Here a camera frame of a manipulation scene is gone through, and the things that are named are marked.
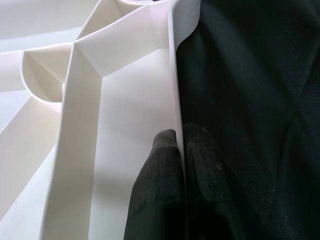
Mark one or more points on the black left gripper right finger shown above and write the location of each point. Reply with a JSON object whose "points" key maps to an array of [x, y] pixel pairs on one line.
{"points": [[207, 190]]}

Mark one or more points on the black table cloth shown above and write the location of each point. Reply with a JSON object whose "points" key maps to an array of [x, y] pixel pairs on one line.
{"points": [[250, 100]]}

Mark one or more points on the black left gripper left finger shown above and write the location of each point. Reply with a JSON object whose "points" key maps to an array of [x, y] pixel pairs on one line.
{"points": [[157, 190]]}

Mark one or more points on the white plastic table top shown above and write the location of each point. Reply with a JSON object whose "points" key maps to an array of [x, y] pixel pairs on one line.
{"points": [[75, 100]]}

